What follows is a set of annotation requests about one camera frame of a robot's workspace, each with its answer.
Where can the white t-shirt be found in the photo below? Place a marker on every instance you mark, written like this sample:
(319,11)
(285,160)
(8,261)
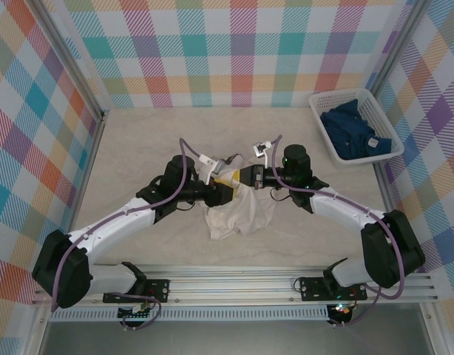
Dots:
(245,218)

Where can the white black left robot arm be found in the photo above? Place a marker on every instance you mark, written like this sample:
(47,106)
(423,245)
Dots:
(108,222)

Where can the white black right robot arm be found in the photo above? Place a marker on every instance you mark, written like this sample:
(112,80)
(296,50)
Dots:
(389,247)

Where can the dark blue garment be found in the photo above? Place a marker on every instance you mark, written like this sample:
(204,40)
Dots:
(345,133)

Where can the white plastic mesh basket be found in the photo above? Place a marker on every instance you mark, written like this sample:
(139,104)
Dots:
(375,111)

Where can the small electronics board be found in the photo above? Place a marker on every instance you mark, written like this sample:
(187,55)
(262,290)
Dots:
(341,310)
(136,314)

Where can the grey metal panel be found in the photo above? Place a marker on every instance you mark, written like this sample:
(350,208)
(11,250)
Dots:
(230,340)

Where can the long aluminium mounting rail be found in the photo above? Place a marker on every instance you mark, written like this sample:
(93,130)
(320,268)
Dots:
(230,284)

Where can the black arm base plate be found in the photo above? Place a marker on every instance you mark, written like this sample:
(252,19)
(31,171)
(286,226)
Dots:
(158,286)
(312,288)

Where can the aluminium frame post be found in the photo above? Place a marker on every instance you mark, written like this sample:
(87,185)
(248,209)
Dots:
(397,48)
(68,63)

